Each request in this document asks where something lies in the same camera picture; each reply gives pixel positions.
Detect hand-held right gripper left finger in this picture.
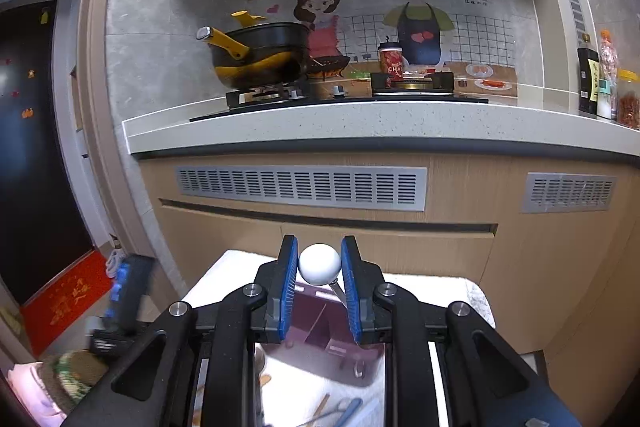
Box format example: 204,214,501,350
61,234,301,427

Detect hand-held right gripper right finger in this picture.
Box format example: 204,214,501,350
341,234,583,427

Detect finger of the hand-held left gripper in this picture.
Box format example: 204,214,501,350
106,254,156,334

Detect maroon utensil box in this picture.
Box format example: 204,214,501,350
255,282,387,390

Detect white round-headed spoon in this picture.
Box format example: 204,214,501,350
298,243,347,305

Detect blue plastic spoon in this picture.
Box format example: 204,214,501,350
336,397,364,426

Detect red door mat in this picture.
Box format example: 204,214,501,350
20,249,118,358

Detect white textured table cloth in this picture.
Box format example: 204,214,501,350
182,249,497,427

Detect pink garment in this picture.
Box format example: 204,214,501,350
7,361,67,427

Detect wide grey cabinet vent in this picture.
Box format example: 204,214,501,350
175,166,428,212

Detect wooden chopstick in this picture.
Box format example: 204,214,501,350
312,393,331,424

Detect black door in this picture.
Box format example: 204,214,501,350
0,2,94,308

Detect black gas stove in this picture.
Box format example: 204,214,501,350
189,72,490,122

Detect red jar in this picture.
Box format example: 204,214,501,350
378,41,405,84

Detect small grey cabinet vent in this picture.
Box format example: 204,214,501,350
521,172,618,214

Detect black and yellow pot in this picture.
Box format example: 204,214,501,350
196,23,314,90

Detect dark sauce bottle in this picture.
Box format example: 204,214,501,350
577,33,601,116

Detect yellow-lidded jar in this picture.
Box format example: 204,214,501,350
616,69,640,128

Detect clear bag of red snacks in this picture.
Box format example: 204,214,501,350
599,30,619,120

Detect cartoon wall sticker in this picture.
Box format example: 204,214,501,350
247,0,518,98

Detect narrow wall vent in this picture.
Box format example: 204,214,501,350
562,0,589,34

